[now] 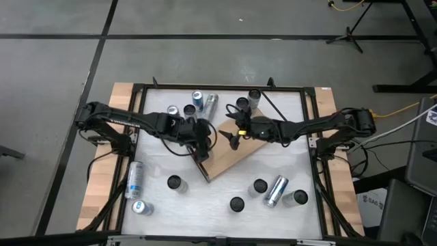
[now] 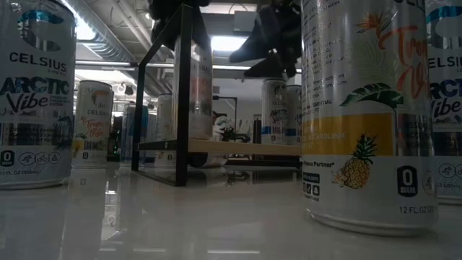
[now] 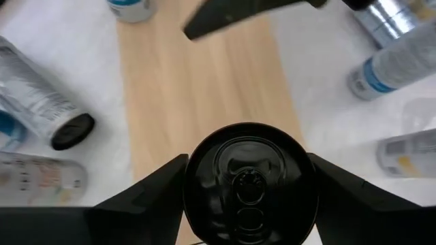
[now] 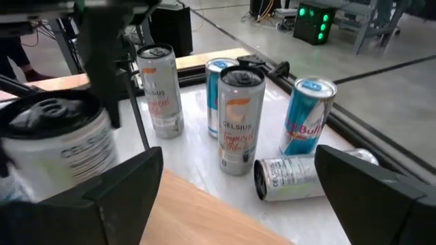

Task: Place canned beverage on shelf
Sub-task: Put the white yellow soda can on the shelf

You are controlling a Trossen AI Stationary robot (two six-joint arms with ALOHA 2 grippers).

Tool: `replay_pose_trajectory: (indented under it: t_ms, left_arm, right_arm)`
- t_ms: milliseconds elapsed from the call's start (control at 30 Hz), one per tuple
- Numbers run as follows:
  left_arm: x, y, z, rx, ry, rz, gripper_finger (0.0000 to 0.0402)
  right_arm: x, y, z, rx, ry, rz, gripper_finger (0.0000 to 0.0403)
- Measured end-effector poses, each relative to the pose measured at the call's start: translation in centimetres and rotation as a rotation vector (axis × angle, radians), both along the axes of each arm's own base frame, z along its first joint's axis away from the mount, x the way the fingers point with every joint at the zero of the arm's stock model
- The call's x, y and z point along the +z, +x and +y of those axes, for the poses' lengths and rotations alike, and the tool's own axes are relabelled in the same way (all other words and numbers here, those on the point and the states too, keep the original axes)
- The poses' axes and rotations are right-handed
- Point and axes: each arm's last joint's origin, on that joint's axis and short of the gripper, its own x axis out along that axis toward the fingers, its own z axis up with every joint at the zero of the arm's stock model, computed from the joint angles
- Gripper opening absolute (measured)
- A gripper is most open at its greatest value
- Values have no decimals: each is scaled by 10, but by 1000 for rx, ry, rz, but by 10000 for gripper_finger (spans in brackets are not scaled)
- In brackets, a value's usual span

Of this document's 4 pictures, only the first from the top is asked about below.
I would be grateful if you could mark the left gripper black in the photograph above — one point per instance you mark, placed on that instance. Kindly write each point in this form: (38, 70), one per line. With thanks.
(194, 133)

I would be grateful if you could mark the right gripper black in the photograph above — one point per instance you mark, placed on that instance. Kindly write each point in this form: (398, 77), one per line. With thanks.
(261, 126)

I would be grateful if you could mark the Celsius Arctic Vibe can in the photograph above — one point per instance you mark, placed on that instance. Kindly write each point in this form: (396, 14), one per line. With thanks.
(175, 181)
(254, 94)
(242, 102)

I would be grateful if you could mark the Celsius Tropical Vibe can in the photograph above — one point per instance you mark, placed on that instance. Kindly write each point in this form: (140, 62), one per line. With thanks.
(210, 106)
(190, 111)
(260, 185)
(237, 204)

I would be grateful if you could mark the Red Bull can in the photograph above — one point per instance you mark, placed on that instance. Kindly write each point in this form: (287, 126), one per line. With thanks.
(140, 207)
(197, 100)
(173, 110)

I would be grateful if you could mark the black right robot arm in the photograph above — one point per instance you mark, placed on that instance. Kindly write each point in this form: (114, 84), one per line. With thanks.
(307, 128)

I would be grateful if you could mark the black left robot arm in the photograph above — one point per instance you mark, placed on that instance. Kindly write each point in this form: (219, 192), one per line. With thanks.
(136, 120)

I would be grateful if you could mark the black-top Celsius can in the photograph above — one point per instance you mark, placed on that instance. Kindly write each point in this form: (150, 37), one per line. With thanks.
(300, 197)

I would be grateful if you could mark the black tripod stand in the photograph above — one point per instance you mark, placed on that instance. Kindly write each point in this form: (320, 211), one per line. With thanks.
(348, 34)

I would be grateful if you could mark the white cardboard box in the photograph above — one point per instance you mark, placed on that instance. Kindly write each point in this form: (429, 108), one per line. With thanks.
(370, 212)

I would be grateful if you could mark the dark grey equipment case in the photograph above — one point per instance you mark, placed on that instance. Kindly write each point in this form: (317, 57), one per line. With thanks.
(403, 212)

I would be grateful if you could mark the black stand foot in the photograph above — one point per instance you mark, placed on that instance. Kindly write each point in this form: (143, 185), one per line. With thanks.
(10, 152)

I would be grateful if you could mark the wooden shelf with black frame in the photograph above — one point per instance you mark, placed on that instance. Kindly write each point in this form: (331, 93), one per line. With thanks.
(222, 160)

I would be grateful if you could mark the black aluminium table frame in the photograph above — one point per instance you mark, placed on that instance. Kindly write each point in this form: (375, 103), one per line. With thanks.
(170, 85)

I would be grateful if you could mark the black desk frame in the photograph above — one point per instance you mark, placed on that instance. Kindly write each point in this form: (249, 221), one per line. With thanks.
(392, 88)

